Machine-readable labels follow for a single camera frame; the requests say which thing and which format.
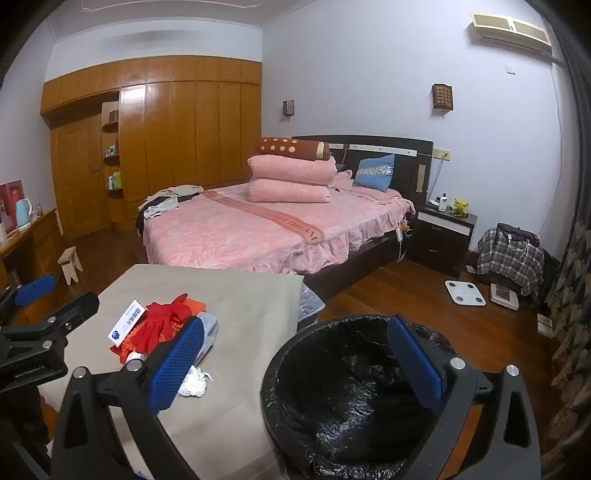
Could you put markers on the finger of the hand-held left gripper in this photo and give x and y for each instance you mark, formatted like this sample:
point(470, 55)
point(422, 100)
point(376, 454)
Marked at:
point(36, 286)
point(76, 307)

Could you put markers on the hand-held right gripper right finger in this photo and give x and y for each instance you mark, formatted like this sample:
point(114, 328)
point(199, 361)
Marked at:
point(415, 364)

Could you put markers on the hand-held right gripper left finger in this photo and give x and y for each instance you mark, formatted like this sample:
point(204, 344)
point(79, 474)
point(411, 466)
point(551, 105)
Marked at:
point(178, 364)

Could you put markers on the red cloth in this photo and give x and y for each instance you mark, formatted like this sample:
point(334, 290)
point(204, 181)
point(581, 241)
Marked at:
point(161, 323)

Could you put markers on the trash bin with black bag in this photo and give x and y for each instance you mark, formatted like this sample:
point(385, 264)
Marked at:
point(341, 401)

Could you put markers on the white crumpled tissue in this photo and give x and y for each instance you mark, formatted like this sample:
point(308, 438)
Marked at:
point(194, 383)

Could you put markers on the red white wrapper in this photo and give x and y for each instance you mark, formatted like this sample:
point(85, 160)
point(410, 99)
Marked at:
point(135, 357)

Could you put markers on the grey cloth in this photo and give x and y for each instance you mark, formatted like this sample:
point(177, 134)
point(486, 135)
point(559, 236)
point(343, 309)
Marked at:
point(210, 334)

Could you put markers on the wooden desk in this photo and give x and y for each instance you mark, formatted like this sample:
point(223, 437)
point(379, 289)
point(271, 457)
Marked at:
point(37, 240)

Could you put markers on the white box with blue print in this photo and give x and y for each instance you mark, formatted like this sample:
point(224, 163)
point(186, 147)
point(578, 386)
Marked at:
point(127, 323)

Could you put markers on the orange mesh cloth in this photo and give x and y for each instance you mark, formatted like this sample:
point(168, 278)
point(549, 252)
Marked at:
point(196, 305)

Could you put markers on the light blue kettle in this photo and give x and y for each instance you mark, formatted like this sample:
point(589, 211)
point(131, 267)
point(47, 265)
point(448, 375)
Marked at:
point(24, 212)

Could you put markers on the white bathroom scale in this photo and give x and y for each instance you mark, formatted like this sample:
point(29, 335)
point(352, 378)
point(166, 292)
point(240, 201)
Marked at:
point(465, 293)

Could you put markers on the red gift box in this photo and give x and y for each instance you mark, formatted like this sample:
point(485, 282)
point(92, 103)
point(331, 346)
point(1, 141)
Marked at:
point(7, 203)

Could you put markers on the beige tablecloth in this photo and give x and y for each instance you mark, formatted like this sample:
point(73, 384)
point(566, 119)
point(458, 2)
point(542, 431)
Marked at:
point(240, 300)

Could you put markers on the white scale with red window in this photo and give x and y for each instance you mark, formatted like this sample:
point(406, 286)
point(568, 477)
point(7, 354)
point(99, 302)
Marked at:
point(504, 296)

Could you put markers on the grey quilted pad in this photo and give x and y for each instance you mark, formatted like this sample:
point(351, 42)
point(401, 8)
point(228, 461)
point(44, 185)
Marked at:
point(311, 302)

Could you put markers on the dark nightstand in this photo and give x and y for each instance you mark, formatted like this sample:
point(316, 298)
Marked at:
point(438, 244)

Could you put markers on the white blanket controller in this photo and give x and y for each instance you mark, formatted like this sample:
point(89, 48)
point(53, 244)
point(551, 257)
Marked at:
point(400, 235)

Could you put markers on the black white garment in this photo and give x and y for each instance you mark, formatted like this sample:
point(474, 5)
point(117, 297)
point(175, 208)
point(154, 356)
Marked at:
point(159, 205)

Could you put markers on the green bottle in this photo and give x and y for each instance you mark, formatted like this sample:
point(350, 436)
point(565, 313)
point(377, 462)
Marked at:
point(117, 180)

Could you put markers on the small white box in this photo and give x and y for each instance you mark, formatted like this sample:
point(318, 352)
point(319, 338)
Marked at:
point(545, 325)

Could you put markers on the plaid bag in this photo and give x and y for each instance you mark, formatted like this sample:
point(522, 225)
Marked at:
point(508, 263)

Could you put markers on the pink bedspread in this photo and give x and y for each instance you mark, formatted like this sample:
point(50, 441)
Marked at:
point(221, 230)

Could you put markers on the beige garment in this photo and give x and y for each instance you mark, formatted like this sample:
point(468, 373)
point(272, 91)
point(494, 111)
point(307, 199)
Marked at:
point(184, 190)

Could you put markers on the yellow plush toy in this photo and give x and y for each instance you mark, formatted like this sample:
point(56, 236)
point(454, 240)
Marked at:
point(459, 206)

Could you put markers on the white lotion bottle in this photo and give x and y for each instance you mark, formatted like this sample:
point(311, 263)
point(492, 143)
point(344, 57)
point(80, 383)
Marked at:
point(443, 203)

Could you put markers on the dark bag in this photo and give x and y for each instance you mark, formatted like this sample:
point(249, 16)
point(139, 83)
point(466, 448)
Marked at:
point(517, 232)

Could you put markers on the dark green patterned curtain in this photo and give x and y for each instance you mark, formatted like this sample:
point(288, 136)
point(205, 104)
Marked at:
point(572, 286)

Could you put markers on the dark wooden bed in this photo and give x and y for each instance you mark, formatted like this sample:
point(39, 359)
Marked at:
point(406, 170)

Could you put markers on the blue pillow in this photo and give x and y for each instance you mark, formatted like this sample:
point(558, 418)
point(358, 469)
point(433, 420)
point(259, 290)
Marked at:
point(376, 173)

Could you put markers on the wooden wardrobe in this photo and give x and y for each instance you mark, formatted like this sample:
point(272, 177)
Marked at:
point(184, 138)

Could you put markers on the pink folded blanket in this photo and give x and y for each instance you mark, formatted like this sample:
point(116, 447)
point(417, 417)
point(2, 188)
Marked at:
point(286, 191)

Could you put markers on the stacked pink pillows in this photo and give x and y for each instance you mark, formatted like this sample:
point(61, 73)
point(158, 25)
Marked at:
point(291, 168)

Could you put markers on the brown dotted blanket roll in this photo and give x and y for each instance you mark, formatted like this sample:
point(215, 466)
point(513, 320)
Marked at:
point(291, 147)

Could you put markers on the wall socket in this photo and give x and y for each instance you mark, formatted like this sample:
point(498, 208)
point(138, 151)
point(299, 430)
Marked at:
point(442, 154)

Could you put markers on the white wall pipe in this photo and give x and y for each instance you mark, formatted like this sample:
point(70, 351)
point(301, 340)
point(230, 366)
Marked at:
point(557, 138)

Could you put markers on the wooden wall lamp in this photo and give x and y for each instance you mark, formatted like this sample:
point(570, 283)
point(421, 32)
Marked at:
point(288, 108)
point(442, 97)

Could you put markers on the wall air conditioner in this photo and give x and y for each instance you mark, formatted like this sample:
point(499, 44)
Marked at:
point(508, 30)

